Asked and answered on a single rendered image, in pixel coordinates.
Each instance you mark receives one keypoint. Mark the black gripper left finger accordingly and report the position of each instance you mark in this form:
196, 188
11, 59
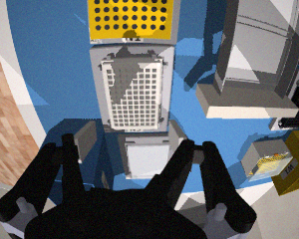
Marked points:
28, 197

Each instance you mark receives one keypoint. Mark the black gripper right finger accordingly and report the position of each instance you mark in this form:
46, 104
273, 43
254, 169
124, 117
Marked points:
232, 217

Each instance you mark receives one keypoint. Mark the blue bench mat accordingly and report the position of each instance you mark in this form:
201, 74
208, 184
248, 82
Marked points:
52, 44

